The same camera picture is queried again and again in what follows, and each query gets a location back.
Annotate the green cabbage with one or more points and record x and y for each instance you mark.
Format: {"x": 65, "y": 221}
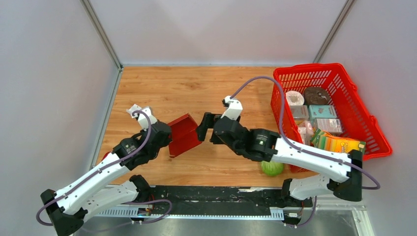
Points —
{"x": 272, "y": 168}

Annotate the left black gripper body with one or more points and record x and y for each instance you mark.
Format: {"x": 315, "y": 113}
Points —
{"x": 167, "y": 142}

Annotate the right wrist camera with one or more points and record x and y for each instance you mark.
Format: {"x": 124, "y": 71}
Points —
{"x": 233, "y": 108}

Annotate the white tissue roll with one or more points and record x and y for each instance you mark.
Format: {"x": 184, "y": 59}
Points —
{"x": 294, "y": 98}

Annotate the teal carton box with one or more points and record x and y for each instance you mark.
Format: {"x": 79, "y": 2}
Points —
{"x": 321, "y": 111}

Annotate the brown round package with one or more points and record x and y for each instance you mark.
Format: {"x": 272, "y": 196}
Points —
{"x": 316, "y": 96}

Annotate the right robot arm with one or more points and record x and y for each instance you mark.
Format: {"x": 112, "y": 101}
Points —
{"x": 337, "y": 173}

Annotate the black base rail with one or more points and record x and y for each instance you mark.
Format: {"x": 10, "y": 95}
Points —
{"x": 223, "y": 202}

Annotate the grey small box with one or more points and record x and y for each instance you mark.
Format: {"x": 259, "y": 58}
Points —
{"x": 300, "y": 113}

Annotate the pink white packet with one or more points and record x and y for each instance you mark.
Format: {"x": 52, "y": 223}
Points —
{"x": 306, "y": 132}

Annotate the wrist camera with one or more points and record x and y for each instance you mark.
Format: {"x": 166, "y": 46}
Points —
{"x": 145, "y": 117}
{"x": 233, "y": 108}

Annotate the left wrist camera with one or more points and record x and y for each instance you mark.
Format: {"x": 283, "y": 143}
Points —
{"x": 145, "y": 117}

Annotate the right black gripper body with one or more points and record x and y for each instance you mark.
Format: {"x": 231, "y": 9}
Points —
{"x": 215, "y": 140}

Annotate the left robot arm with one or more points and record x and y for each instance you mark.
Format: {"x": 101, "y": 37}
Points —
{"x": 70, "y": 207}

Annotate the pink white carton box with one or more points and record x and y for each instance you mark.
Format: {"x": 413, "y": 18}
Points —
{"x": 330, "y": 125}

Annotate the red paper box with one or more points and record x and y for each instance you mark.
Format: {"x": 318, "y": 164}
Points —
{"x": 184, "y": 135}

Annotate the red plastic shopping basket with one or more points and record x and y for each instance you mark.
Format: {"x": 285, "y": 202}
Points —
{"x": 356, "y": 121}

